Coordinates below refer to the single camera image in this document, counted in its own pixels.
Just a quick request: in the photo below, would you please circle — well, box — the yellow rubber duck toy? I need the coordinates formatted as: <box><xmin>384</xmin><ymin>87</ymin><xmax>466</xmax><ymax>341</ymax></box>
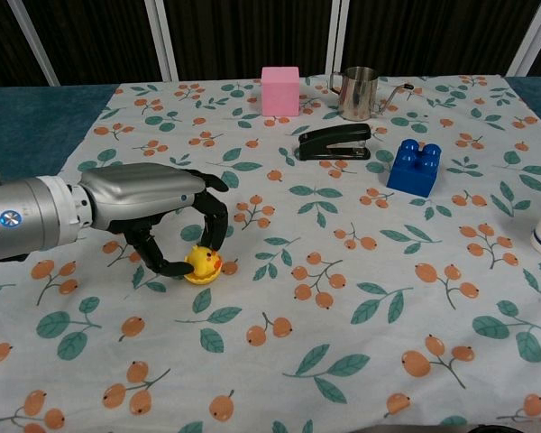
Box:
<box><xmin>184</xmin><ymin>244</ymin><xmax>223</xmax><ymax>277</ymax></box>

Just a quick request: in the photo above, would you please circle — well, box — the yellow scalloped cup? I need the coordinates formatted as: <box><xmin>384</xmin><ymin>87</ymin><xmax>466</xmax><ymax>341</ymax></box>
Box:
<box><xmin>182</xmin><ymin>259</ymin><xmax>225</xmax><ymax>287</ymax></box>

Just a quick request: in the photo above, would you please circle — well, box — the stainless steel pitcher cup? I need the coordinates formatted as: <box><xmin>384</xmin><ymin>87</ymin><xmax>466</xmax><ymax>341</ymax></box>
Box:
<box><xmin>328</xmin><ymin>66</ymin><xmax>380</xmax><ymax>122</ymax></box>

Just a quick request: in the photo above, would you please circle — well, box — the thin metal rod black tip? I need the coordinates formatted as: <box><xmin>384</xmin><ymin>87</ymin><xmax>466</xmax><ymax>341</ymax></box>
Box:
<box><xmin>372</xmin><ymin>82</ymin><xmax>415</xmax><ymax>116</ymax></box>

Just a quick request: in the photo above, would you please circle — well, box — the blue toy building brick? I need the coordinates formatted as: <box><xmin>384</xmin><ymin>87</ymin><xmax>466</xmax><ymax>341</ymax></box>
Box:
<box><xmin>386</xmin><ymin>138</ymin><xmax>442</xmax><ymax>198</ymax></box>

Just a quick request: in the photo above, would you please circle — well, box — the black stapler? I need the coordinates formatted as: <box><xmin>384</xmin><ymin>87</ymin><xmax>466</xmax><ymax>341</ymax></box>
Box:
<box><xmin>297</xmin><ymin>123</ymin><xmax>372</xmax><ymax>162</ymax></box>

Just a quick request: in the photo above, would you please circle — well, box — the floral leaf and berry tablecloth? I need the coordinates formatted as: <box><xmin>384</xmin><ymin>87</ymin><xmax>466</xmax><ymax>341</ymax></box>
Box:
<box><xmin>0</xmin><ymin>73</ymin><xmax>541</xmax><ymax>433</ymax></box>

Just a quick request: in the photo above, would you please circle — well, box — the pink foam cube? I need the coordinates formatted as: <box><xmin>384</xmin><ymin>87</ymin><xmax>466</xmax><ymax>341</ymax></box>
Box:
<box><xmin>261</xmin><ymin>66</ymin><xmax>300</xmax><ymax>117</ymax></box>

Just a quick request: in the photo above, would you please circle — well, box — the black robot body edge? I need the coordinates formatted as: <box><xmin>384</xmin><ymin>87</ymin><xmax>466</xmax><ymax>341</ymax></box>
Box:
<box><xmin>477</xmin><ymin>423</ymin><xmax>527</xmax><ymax>433</ymax></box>

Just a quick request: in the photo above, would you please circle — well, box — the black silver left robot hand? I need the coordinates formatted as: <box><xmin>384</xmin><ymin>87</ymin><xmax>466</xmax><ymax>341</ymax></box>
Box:
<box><xmin>78</xmin><ymin>162</ymin><xmax>231</xmax><ymax>279</ymax></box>

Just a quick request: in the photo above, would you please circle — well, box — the white metal frame pole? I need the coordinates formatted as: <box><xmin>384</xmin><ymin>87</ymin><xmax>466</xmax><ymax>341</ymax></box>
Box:
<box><xmin>142</xmin><ymin>0</ymin><xmax>179</xmax><ymax>82</ymax></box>
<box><xmin>326</xmin><ymin>0</ymin><xmax>349</xmax><ymax>76</ymax></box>
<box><xmin>506</xmin><ymin>0</ymin><xmax>541</xmax><ymax>78</ymax></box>
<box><xmin>6</xmin><ymin>0</ymin><xmax>60</xmax><ymax>87</ymax></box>

